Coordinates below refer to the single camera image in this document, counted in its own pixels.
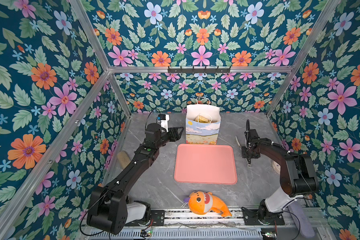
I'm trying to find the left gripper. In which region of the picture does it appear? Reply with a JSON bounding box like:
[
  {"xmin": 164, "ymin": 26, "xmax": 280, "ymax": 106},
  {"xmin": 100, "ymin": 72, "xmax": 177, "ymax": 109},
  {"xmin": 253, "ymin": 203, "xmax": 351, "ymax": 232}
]
[{"xmin": 154, "ymin": 125, "xmax": 184, "ymax": 149}]

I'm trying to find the braided glazed fake bread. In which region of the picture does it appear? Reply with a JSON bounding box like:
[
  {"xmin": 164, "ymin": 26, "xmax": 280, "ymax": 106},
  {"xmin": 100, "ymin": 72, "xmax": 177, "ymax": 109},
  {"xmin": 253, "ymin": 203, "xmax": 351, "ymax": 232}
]
[{"xmin": 195, "ymin": 115, "xmax": 212, "ymax": 124}]

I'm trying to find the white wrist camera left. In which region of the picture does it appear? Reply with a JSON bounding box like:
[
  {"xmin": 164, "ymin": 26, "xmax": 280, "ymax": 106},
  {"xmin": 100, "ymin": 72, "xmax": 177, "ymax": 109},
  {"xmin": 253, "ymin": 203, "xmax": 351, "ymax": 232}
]
[{"xmin": 157, "ymin": 114, "xmax": 170, "ymax": 132}]

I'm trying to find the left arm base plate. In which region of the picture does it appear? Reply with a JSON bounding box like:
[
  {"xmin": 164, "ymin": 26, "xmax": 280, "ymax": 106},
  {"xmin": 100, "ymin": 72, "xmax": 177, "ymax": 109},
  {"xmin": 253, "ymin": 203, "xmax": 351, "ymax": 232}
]
[{"xmin": 126, "ymin": 210, "xmax": 166, "ymax": 227}]

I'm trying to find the lavender cylinder object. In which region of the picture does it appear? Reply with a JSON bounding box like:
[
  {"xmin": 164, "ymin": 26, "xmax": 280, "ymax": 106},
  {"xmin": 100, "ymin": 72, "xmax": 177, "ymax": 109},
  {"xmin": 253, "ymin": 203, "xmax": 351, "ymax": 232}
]
[{"xmin": 288, "ymin": 202, "xmax": 316, "ymax": 239}]

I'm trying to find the cream round alarm clock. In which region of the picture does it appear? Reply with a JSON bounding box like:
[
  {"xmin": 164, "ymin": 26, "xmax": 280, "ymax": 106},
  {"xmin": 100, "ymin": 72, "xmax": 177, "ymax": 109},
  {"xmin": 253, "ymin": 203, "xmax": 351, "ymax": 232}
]
[{"xmin": 272, "ymin": 162, "xmax": 281, "ymax": 174}]

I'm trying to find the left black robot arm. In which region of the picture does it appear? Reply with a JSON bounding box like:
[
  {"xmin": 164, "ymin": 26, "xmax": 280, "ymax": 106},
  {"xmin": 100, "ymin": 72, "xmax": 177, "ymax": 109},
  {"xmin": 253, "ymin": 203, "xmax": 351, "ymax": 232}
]
[{"xmin": 87, "ymin": 123, "xmax": 185, "ymax": 235}]

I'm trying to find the pink plastic tray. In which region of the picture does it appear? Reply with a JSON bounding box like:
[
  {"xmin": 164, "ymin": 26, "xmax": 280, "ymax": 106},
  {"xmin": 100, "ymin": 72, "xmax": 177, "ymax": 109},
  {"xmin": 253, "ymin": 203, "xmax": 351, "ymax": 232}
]
[{"xmin": 174, "ymin": 144, "xmax": 238, "ymax": 185}]

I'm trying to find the orange shark plush toy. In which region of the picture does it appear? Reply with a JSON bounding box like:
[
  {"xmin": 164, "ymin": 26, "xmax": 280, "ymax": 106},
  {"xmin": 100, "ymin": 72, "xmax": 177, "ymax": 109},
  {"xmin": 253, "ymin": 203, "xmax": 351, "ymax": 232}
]
[{"xmin": 184, "ymin": 191, "xmax": 232, "ymax": 218}]

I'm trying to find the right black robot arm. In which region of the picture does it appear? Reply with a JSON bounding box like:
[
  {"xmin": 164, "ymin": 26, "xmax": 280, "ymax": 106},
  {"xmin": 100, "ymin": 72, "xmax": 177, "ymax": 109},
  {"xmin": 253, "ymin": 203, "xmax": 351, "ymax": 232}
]
[{"xmin": 241, "ymin": 120, "xmax": 319, "ymax": 225}]

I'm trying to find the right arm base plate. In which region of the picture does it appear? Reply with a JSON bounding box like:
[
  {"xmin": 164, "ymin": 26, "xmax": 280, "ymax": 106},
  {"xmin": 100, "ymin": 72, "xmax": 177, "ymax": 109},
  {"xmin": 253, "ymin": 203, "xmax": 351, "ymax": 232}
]
[{"xmin": 241, "ymin": 207, "xmax": 285, "ymax": 226}]

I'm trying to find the landscape print paper bag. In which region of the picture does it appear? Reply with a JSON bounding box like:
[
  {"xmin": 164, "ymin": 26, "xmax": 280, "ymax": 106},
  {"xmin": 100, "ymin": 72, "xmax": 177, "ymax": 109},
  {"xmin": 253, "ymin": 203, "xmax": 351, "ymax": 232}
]
[{"xmin": 186, "ymin": 97, "xmax": 221, "ymax": 145}]

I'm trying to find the black hook rail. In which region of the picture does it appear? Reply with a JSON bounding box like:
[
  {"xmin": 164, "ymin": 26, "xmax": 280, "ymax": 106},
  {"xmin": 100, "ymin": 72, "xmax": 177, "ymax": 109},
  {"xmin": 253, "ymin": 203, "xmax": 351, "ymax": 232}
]
[{"xmin": 167, "ymin": 66, "xmax": 231, "ymax": 75}]

